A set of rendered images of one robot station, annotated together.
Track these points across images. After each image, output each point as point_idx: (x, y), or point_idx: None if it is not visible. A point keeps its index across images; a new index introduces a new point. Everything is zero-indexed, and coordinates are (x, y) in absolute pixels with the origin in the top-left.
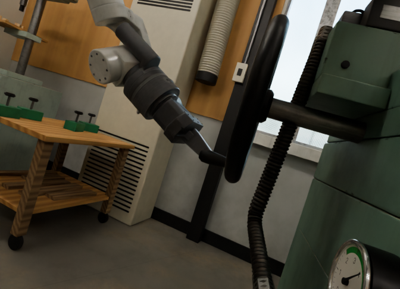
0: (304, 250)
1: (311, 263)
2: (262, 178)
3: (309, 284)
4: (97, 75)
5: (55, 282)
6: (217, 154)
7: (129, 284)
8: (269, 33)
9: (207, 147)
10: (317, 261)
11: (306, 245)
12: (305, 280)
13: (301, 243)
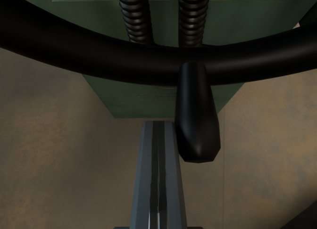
0: (116, 10)
1: (156, 8)
2: (145, 6)
3: (170, 22)
4: None
5: None
6: (210, 100)
7: None
8: None
9: (176, 143)
10: (173, 0)
11: (117, 3)
12: (154, 25)
13: (93, 9)
